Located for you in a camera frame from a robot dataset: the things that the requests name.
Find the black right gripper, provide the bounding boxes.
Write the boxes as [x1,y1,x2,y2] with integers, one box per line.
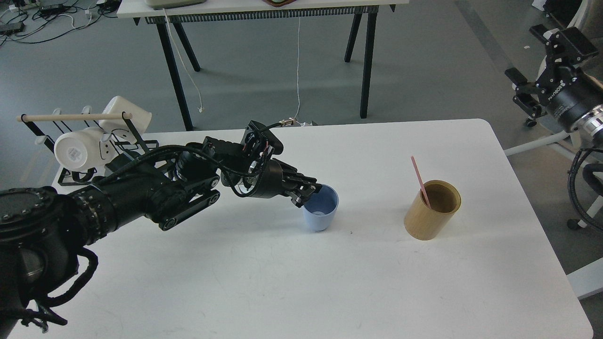
[505,25,603,133]

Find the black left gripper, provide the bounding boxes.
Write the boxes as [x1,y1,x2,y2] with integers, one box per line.
[229,159,323,208]

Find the bamboo cylinder holder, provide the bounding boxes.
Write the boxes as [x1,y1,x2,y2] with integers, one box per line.
[404,180,462,241]

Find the white background table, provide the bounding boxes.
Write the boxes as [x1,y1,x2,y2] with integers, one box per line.
[116,0,410,131]

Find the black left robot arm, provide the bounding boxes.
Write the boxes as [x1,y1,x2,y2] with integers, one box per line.
[0,121,323,339]

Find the white square cup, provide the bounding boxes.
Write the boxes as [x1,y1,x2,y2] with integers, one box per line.
[99,95,153,144]

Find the cream hanging cord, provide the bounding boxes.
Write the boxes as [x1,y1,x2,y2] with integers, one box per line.
[163,8,205,113]

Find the pink chopstick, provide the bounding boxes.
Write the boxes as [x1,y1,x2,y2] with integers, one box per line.
[410,156,432,209]

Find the white mug lying sideways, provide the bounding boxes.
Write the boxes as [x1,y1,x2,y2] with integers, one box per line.
[54,127,117,172]

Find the floor cable bundle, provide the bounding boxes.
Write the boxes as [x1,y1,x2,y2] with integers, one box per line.
[0,0,121,45]

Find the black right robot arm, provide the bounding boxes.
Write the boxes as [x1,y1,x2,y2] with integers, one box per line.
[505,25,603,230]

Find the wooden dowel rod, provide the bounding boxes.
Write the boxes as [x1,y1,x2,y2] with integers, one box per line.
[16,112,133,122]

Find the black wire cup rack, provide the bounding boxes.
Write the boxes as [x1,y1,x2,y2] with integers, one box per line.
[17,111,152,173]

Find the white hanging cable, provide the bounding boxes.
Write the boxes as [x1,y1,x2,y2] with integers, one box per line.
[293,17,319,128]

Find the blue plastic cup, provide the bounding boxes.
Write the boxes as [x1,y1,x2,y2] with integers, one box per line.
[301,185,340,232]

